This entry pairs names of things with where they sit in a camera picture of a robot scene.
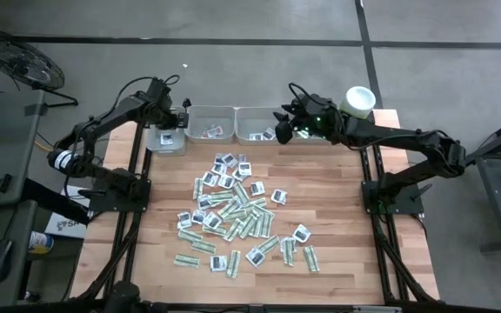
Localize white and yellow can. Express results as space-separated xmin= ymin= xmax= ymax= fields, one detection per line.
xmin=28 ymin=230 xmax=55 ymax=255

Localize black aluminium frame struts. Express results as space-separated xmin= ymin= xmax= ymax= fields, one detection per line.
xmin=71 ymin=108 xmax=152 ymax=301
xmin=357 ymin=110 xmax=441 ymax=303

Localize green wipes canister white lid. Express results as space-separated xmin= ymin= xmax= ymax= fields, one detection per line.
xmin=339 ymin=85 xmax=377 ymax=119

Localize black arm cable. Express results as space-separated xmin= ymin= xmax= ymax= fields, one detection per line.
xmin=63 ymin=74 xmax=181 ymax=201
xmin=287 ymin=82 xmax=317 ymax=105

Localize white printed cardboard box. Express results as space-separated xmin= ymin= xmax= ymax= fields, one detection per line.
xmin=43 ymin=185 xmax=93 ymax=240

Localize black front frame rail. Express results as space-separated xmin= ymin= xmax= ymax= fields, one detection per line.
xmin=0 ymin=299 xmax=501 ymax=313

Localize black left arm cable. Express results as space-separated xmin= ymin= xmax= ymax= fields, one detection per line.
xmin=63 ymin=74 xmax=181 ymax=201

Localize black floor fan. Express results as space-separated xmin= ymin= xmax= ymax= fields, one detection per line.
xmin=0 ymin=28 xmax=80 ymax=109

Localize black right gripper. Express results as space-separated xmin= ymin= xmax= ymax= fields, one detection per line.
xmin=273 ymin=93 xmax=345 ymax=145

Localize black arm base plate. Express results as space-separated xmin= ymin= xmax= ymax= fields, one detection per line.
xmin=88 ymin=178 xmax=152 ymax=214
xmin=361 ymin=178 xmax=425 ymax=216

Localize yellow extension cable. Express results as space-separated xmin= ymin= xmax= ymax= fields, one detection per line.
xmin=35 ymin=138 xmax=56 ymax=153

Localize silver bracket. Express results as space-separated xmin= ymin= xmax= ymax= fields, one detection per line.
xmin=353 ymin=306 xmax=403 ymax=313

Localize small black desk device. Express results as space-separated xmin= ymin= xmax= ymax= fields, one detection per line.
xmin=0 ymin=173 xmax=15 ymax=195

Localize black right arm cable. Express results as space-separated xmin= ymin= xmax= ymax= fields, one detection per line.
xmin=287 ymin=82 xmax=317 ymax=105

